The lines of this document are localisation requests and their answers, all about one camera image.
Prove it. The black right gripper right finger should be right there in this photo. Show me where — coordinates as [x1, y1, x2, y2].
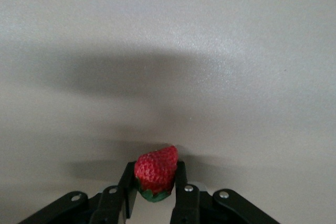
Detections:
[170, 161, 279, 224]

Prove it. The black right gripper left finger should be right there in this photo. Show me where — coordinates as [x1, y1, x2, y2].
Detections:
[18, 161, 139, 224]

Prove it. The brown table mat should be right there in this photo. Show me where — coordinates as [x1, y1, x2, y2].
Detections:
[0, 0, 336, 224]

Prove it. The red strawberry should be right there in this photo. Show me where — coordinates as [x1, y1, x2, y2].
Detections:
[133, 145, 179, 204]

